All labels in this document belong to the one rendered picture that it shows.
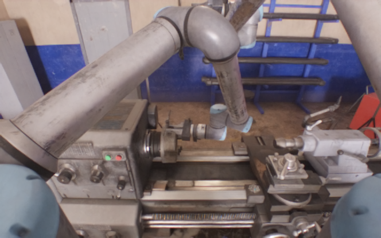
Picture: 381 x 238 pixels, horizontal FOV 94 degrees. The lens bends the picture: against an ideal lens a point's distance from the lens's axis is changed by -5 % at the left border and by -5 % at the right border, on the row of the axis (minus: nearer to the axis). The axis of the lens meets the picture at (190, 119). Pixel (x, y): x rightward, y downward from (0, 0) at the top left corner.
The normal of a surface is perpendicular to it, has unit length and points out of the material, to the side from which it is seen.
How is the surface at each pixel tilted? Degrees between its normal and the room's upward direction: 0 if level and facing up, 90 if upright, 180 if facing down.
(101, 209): 32
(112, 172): 90
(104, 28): 90
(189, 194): 36
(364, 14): 79
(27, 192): 8
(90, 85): 50
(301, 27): 90
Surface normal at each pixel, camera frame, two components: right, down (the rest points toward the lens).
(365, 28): -0.99, 0.03
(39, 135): 0.60, -0.07
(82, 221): 0.00, -0.47
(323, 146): 0.00, 0.44
